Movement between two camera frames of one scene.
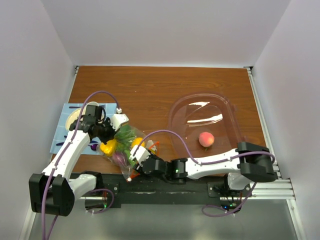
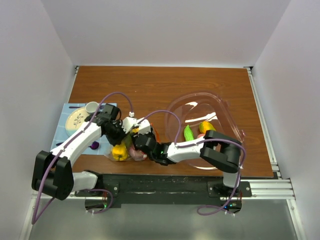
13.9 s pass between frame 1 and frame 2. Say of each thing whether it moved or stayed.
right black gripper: moved
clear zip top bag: moved
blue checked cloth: stayed
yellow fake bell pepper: moved
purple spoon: stayed
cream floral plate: stayed
